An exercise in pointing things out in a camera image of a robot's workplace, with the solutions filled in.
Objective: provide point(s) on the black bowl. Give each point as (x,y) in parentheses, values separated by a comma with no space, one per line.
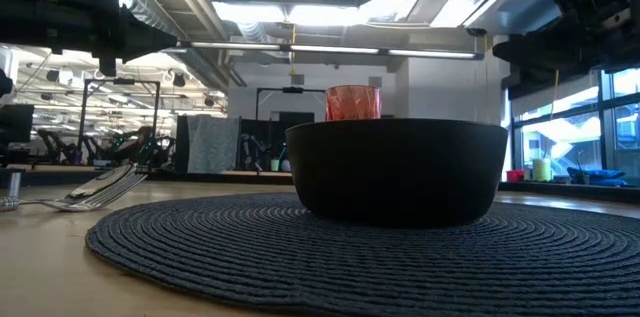
(395,172)

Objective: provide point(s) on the long ceiling light fixture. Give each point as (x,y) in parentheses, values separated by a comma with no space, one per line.
(330,49)

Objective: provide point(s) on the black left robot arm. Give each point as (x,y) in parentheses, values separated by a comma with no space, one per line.
(30,17)

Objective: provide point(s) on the silver metal post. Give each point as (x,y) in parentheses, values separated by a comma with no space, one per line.
(15,184)

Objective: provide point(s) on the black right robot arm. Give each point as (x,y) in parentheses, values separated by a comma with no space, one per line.
(631,12)

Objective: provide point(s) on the black aluminium table frame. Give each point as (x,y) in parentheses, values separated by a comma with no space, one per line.
(200,177)

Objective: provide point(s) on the yellow green container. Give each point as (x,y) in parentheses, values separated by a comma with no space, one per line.
(542,169)

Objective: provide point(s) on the dark ceiling security camera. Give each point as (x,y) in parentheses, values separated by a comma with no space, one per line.
(476,32)

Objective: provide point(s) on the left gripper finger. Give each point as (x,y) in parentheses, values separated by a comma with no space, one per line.
(145,37)

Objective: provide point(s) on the tall black gantry frame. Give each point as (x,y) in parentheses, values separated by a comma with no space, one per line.
(120,81)

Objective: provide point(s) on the black monitor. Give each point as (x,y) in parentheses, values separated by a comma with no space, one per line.
(17,122)

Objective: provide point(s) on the blue cloth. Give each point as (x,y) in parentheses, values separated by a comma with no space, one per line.
(597,177)

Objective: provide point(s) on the orange faceted plastic cup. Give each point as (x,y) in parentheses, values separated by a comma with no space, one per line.
(352,103)

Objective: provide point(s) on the round dark woven placemat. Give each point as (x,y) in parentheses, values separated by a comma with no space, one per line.
(250,257)

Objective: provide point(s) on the low black gantry frame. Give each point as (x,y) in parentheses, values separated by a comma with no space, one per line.
(292,90)

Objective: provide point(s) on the red container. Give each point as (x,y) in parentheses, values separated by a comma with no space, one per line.
(515,176)

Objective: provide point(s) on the grey partition panel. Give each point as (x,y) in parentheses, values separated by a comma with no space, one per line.
(210,144)

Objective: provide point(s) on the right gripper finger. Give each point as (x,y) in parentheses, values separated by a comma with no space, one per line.
(530,44)

